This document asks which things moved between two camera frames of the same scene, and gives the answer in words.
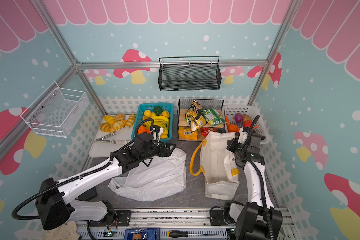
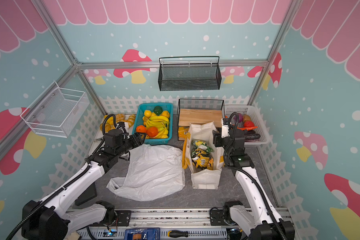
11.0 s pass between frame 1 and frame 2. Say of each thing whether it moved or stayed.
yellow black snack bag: moved
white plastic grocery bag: stayed
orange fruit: stayed
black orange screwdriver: stayed
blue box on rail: stayed
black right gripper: moved
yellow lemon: stayed
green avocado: stayed
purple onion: stayed
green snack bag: moved
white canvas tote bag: moved
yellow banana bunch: stayed
